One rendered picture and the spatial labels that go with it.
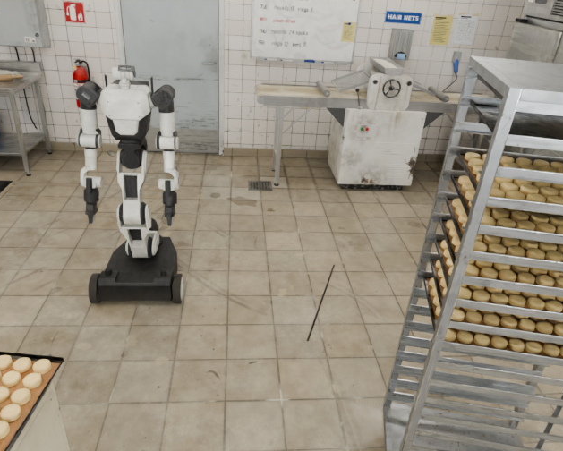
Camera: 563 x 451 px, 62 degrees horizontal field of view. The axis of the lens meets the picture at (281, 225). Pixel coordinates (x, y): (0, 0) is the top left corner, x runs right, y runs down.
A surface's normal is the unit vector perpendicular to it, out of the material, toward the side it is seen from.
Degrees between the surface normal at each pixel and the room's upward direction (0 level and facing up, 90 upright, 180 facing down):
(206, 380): 0
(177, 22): 90
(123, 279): 0
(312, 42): 90
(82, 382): 0
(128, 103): 90
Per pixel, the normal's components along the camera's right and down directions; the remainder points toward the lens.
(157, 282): 0.11, -0.26
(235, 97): 0.08, 0.49
